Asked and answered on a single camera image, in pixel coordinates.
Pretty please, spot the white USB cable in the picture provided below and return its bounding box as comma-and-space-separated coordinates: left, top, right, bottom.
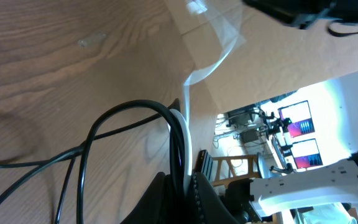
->
168, 30, 245, 197

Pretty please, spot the cardboard panel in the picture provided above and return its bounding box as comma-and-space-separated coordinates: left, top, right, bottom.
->
165, 0, 358, 112

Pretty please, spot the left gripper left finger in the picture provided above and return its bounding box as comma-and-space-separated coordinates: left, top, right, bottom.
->
121, 172, 170, 224

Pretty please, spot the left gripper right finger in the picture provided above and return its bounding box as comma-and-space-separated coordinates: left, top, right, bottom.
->
188, 172, 238, 224

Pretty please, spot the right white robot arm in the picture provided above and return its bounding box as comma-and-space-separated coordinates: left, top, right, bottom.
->
224, 0, 358, 222

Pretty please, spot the black USB cable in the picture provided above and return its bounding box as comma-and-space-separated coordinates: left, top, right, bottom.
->
0, 98, 186, 224

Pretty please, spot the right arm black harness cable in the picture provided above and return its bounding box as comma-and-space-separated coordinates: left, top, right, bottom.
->
327, 18, 358, 38

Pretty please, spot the lower computer monitor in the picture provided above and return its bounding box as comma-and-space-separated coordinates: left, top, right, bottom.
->
291, 138, 323, 169

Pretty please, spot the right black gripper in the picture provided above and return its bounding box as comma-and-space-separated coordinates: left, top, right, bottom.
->
244, 0, 358, 29

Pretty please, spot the wooden chair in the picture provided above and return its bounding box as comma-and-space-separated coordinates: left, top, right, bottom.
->
211, 155, 261, 188

